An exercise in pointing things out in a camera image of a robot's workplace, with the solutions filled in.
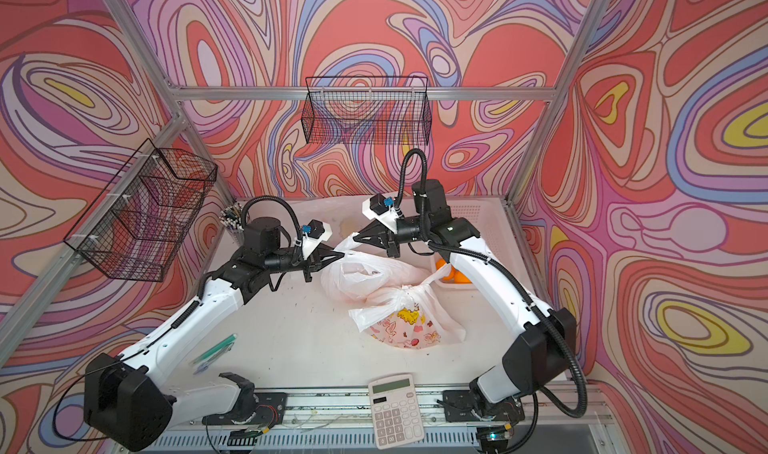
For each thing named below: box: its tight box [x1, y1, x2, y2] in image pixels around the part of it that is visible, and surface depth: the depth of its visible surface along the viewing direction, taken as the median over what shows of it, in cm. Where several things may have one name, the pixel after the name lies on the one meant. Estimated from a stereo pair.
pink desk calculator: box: [368, 374, 425, 450], surface depth 73 cm
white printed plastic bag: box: [348, 264, 466, 349], surface depth 76 cm
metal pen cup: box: [219, 200, 245, 232], surface depth 93 cm
